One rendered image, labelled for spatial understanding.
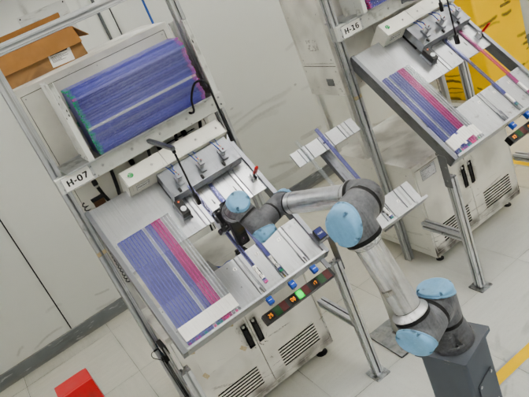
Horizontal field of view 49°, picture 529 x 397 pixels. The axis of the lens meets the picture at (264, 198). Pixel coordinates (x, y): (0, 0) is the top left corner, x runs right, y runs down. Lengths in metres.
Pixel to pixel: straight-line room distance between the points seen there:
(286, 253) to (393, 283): 0.72
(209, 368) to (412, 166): 1.39
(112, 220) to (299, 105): 2.42
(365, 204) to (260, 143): 2.77
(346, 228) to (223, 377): 1.28
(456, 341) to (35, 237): 2.75
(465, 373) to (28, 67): 2.02
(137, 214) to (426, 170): 1.48
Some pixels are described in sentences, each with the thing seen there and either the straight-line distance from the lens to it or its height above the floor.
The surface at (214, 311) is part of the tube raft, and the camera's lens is 2.24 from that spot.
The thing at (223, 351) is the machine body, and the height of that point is 0.40.
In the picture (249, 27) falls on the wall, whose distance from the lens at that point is 4.32.
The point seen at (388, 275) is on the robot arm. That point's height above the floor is 0.94.
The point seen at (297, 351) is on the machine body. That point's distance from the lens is 2.89.
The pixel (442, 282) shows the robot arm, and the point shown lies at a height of 0.77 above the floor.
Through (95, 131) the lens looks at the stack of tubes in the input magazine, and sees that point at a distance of 2.36.
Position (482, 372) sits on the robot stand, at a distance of 2.11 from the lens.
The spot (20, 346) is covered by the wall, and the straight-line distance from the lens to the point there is 4.18.
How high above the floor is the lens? 1.93
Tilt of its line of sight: 24 degrees down
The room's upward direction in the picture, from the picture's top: 23 degrees counter-clockwise
